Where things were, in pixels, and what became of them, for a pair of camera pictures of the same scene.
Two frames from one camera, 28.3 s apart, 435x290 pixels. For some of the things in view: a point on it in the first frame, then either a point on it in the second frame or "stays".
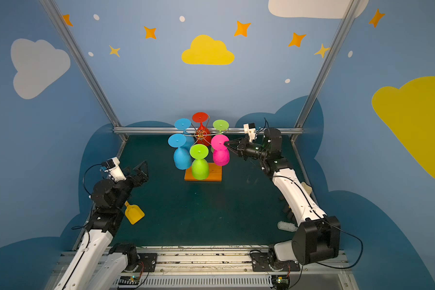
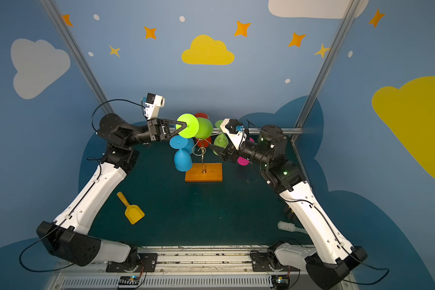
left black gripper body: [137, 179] -> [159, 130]
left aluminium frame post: [62, 26] stays
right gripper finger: [235, 150] -> [220, 151]
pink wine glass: [221, 154] -> [242, 161]
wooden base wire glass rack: [215, 174] stays
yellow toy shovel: [133, 212] stays
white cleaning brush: [287, 226] stays
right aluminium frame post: [350, 9] stays
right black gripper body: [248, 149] -> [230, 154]
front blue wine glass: [182, 156] stays
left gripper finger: [142, 169] -> [170, 121]
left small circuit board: [130, 280] stays
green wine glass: [200, 165] -> [192, 127]
